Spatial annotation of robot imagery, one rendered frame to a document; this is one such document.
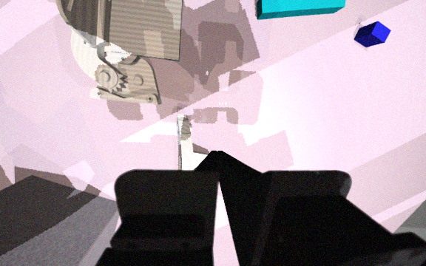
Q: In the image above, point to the dark blue cube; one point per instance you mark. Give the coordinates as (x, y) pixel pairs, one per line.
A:
(372, 34)

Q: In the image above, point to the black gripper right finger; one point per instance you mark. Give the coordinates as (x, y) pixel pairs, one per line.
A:
(250, 198)

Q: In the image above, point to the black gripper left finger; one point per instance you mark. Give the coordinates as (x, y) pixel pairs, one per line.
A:
(155, 191)

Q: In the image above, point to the cyan rectangular bar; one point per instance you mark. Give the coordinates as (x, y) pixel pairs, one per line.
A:
(267, 9)

